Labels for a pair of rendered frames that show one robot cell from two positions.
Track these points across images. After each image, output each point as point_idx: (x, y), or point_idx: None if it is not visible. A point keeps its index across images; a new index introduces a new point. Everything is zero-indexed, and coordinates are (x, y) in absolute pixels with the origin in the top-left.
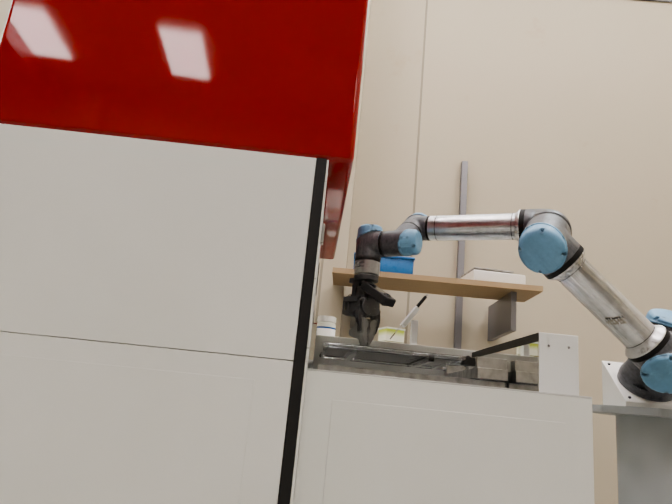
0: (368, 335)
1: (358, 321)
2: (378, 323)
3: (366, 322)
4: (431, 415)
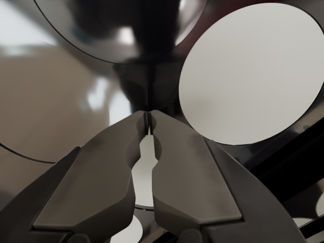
0: (138, 137)
1: (254, 180)
2: (21, 205)
3: (171, 185)
4: None
